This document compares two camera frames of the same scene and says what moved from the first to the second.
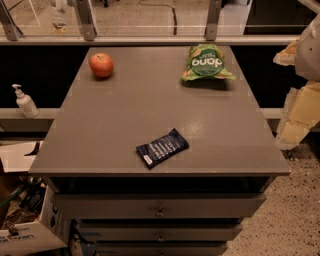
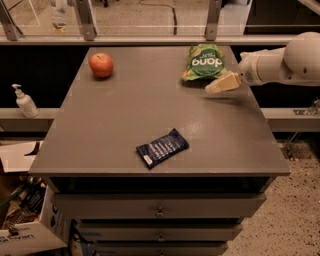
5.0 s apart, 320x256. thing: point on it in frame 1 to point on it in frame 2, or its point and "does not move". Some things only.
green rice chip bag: x=206 y=61 does not move
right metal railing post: x=211 y=27 does not move
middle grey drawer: x=159 y=231 does not move
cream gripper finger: x=287 y=56 to x=245 y=54
